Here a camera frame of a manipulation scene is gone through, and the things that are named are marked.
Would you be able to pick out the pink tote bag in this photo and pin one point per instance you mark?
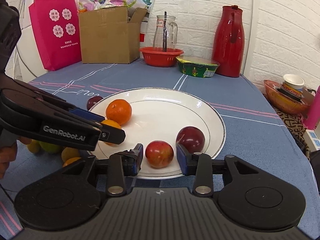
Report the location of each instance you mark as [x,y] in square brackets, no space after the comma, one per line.
[55,25]

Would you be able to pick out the small orange kumquat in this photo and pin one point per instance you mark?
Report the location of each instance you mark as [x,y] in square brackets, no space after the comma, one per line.
[113,124]

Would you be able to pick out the blue tablecloth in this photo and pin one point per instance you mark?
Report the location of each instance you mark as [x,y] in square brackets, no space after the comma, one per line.
[255,132]

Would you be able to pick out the floral cloth in box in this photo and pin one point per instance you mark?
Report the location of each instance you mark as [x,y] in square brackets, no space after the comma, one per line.
[131,5]

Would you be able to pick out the orange tangerine in plate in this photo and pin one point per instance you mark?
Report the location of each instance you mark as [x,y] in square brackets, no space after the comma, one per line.
[119,110]

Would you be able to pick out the green mango fruit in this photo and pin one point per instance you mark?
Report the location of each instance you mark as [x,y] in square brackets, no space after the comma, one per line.
[50,148]

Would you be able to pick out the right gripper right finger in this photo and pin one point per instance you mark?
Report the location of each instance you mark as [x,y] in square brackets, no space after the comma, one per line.
[203,167]

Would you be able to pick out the brown longan fruit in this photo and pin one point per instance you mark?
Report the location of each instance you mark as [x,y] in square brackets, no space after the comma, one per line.
[34,147]

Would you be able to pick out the red apple-like plum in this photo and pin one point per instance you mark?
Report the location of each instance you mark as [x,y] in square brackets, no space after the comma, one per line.
[159,154]

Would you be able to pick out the glass pitcher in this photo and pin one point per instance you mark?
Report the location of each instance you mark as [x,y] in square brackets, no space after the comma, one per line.
[172,29]

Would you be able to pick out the large orange tangerine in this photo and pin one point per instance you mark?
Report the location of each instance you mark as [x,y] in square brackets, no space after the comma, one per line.
[69,153]

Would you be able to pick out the black stirring stick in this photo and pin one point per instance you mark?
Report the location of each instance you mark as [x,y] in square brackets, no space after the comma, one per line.
[165,32]

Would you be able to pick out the yellow orange kumquat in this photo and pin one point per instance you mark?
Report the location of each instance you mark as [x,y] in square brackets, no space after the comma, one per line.
[71,160]

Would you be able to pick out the white appliance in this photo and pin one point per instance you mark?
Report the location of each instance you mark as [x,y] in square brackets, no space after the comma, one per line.
[28,64]

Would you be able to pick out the dark plum beside plate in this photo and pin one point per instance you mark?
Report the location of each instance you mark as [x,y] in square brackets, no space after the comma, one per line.
[92,101]

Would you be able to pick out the brown cardboard box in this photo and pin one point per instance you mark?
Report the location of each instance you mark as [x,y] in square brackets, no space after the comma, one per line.
[109,35]

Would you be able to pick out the orange patterned bowl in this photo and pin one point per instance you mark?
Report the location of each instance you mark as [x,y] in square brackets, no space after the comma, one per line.
[283,102]

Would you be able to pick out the person's left hand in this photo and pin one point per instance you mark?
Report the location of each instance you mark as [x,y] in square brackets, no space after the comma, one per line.
[7,155]

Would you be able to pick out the red thermos jug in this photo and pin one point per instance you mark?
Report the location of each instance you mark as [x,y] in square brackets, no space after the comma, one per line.
[229,42]

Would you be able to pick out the white paper cup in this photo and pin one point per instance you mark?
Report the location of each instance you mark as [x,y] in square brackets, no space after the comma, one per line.
[294,81]

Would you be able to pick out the white ceramic plate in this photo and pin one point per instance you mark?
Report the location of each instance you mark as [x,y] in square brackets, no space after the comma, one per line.
[159,114]

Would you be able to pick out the dark red plum in plate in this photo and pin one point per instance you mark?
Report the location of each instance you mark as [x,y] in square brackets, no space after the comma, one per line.
[191,138]

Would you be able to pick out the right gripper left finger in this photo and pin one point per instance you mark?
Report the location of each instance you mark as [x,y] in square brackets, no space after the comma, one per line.
[117,167]

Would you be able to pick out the green instant noodle bowl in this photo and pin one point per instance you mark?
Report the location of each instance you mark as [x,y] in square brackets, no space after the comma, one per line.
[197,66]

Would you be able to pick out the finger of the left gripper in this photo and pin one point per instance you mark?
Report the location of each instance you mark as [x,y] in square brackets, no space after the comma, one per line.
[62,104]
[28,115]

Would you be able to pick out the red plastic basket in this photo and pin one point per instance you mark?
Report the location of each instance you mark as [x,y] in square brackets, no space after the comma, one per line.
[157,58]

